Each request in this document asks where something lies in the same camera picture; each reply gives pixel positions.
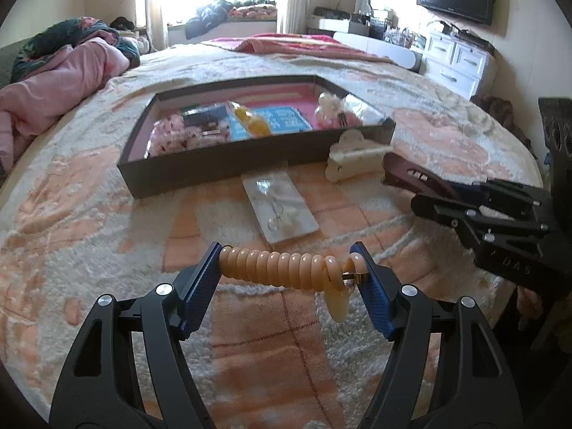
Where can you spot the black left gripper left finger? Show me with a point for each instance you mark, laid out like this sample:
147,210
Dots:
126,367

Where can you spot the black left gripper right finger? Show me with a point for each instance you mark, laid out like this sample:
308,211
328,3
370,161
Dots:
445,369

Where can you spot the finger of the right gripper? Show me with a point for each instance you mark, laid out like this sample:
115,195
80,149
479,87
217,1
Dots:
504,196
444,211

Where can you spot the cream claw hair clip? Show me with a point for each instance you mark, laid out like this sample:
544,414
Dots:
354,155

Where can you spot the white pearl hair accessory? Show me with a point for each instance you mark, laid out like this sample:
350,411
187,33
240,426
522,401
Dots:
330,113

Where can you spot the earrings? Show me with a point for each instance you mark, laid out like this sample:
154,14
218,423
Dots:
279,207

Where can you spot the yellow bangles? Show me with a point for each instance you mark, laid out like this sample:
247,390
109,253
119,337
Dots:
252,122

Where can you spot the polka dot fabric scrunchie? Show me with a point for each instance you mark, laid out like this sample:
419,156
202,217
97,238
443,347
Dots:
171,135

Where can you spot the blue small jewelry box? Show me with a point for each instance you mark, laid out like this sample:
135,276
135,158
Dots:
204,115

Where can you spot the white drawer cabinet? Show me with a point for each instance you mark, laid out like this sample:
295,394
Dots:
462,68

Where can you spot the cream patterned bedspread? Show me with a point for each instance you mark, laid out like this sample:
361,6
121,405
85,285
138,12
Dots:
263,357

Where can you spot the white dressing desk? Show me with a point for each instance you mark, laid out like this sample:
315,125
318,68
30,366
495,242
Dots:
356,31

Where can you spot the dark cardboard box tray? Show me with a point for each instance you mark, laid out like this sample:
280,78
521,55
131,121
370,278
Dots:
151,176

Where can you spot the pink red blanket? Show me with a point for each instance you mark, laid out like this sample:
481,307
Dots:
295,44

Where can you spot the pink quilt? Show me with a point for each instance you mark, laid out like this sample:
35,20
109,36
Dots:
30,107

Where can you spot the clothes pile on windowsill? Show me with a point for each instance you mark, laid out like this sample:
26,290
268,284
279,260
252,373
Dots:
212,15

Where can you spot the dark floral duvet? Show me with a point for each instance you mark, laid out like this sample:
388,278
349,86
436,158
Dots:
49,48

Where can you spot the grey green headboard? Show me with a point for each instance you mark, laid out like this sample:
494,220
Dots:
13,57

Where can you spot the white curtain left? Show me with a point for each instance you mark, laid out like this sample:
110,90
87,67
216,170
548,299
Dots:
156,25

